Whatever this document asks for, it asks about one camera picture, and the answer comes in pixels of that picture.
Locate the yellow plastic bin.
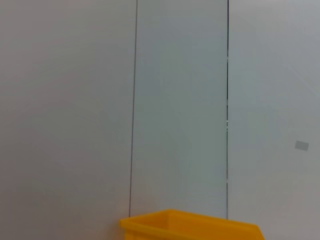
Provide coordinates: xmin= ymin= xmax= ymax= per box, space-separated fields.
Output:
xmin=118 ymin=209 xmax=266 ymax=240

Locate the grey wall plate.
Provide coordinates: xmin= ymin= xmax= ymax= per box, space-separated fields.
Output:
xmin=294 ymin=140 xmax=310 ymax=152

